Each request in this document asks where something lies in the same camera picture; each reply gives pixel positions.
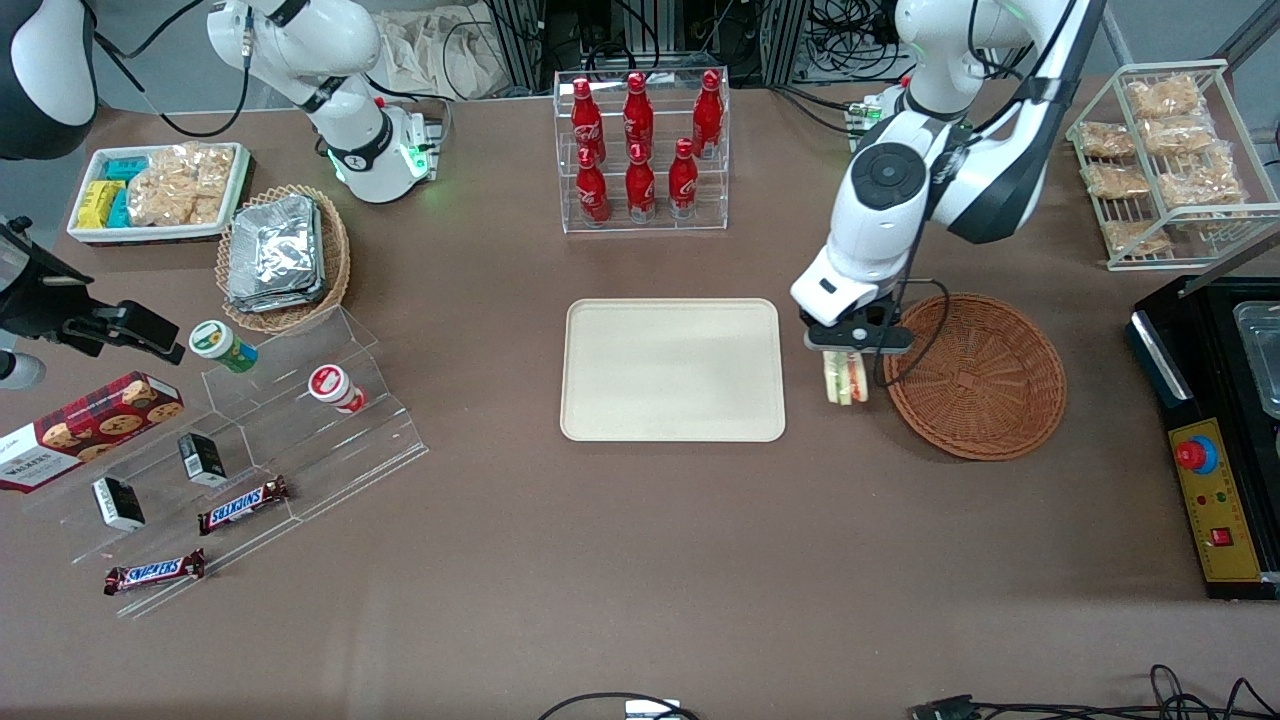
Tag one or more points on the red emergency stop button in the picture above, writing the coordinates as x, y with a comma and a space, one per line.
1195, 455

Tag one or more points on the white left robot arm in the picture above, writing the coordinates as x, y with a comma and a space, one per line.
880, 210

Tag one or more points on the black box with yellow panel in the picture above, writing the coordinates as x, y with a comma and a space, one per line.
1215, 520

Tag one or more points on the triangular sandwich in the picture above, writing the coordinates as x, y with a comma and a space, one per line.
846, 385

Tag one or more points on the clear bagged rice cracker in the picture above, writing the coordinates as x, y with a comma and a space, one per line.
1118, 180
1108, 140
1165, 98
1180, 135
1135, 237
1198, 185

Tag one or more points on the red tartan cookie box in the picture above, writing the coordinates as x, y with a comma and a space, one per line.
90, 430

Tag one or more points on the tan oval wicker basket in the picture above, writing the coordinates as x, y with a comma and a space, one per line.
335, 260

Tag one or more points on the beige plastic tray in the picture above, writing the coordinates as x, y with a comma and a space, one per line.
670, 370

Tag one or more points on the white cloth bag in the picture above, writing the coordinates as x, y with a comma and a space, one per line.
430, 50

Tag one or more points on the teal snack pack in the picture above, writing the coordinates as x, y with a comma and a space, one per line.
120, 208
127, 168

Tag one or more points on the silver foil pack stack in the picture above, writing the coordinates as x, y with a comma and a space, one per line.
275, 250

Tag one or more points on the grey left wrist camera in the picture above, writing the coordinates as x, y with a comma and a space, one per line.
818, 340

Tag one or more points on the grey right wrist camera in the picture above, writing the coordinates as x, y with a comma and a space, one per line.
20, 370

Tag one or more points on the red lid snack cup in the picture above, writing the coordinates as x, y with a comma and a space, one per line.
333, 387

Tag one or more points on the small black box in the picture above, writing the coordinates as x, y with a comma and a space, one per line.
118, 503
202, 458

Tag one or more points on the brown Snickers bar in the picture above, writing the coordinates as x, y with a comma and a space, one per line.
243, 505
155, 572

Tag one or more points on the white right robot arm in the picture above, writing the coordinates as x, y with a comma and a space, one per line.
330, 50

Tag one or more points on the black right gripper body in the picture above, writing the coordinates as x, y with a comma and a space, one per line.
38, 302

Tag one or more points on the clear bag of crackers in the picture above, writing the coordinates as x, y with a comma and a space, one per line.
180, 185

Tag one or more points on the aluminium profile post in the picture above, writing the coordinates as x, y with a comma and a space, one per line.
515, 40
785, 40

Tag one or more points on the grey metal frame strut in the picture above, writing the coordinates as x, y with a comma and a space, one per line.
1112, 40

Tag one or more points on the white rectangular snack tray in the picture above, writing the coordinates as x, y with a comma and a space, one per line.
160, 232

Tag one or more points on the clear acrylic stepped stand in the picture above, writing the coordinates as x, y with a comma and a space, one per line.
330, 470

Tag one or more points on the green lid snack cup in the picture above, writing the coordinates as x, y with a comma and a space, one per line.
220, 345

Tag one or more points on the clear plastic container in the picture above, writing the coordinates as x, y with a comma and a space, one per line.
1262, 350

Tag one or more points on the brown round wicker basket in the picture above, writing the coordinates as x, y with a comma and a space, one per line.
980, 380

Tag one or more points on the small white device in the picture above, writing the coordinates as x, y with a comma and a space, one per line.
652, 710

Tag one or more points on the yellow snack pack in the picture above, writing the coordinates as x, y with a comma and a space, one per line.
95, 203

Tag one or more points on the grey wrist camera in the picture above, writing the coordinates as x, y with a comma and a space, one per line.
818, 340
20, 370

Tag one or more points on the clear acrylic bottle rack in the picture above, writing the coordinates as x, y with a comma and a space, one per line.
660, 226

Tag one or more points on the red cola bottle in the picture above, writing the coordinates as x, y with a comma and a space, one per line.
638, 115
640, 185
592, 190
683, 180
708, 112
582, 120

